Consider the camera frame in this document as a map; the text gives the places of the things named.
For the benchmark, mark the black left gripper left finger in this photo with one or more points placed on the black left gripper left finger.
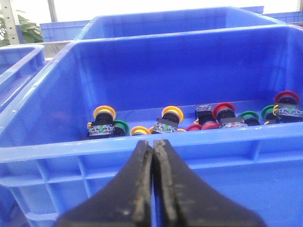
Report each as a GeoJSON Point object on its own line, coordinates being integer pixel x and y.
{"type": "Point", "coordinates": [124, 202]}

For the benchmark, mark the green push button far right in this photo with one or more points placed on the green push button far right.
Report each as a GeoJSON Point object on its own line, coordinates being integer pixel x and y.
{"type": "Point", "coordinates": [268, 115]}

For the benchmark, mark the red push button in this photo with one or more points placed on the red push button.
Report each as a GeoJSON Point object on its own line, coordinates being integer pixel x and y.
{"type": "Point", "coordinates": [224, 113]}
{"type": "Point", "coordinates": [287, 107]}

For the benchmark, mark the green push button centre right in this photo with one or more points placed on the green push button centre right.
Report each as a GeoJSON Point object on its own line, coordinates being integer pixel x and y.
{"type": "Point", "coordinates": [251, 118]}

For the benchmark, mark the green push button left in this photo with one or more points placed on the green push button left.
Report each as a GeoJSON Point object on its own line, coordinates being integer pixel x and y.
{"type": "Point", "coordinates": [121, 128]}

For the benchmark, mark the yellow push button low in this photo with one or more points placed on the yellow push button low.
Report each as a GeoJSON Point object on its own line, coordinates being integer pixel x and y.
{"type": "Point", "coordinates": [139, 130]}

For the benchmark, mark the red push button low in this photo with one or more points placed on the red push button low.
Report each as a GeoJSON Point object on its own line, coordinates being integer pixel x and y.
{"type": "Point", "coordinates": [194, 127]}

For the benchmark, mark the blue crates in background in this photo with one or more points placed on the blue crates in background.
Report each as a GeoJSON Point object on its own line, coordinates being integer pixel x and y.
{"type": "Point", "coordinates": [61, 31]}

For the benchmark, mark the green potted plant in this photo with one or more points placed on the green potted plant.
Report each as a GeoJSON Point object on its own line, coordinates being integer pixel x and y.
{"type": "Point", "coordinates": [31, 32]}

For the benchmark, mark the blue source bin with buttons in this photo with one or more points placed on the blue source bin with buttons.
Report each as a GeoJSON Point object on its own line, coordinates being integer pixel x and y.
{"type": "Point", "coordinates": [50, 168]}

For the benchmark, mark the red push button upright block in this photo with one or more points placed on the red push button upright block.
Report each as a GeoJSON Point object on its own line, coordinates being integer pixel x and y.
{"type": "Point", "coordinates": [204, 117]}

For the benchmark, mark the blue bin behind source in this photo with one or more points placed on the blue bin behind source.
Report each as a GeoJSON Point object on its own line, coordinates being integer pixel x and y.
{"type": "Point", "coordinates": [149, 23]}

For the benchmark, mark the perforated metal rack post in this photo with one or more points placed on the perforated metal rack post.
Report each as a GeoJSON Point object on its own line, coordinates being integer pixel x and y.
{"type": "Point", "coordinates": [11, 21]}

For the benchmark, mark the blue bin far left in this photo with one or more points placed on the blue bin far left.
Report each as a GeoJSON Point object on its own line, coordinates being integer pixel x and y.
{"type": "Point", "coordinates": [18, 65]}

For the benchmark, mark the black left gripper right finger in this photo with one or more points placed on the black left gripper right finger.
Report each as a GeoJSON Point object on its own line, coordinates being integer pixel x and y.
{"type": "Point", "coordinates": [183, 199]}

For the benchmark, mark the green push button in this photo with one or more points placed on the green push button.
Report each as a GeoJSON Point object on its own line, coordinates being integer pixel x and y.
{"type": "Point", "coordinates": [251, 118]}
{"type": "Point", "coordinates": [121, 128]}
{"type": "Point", "coordinates": [268, 115]}

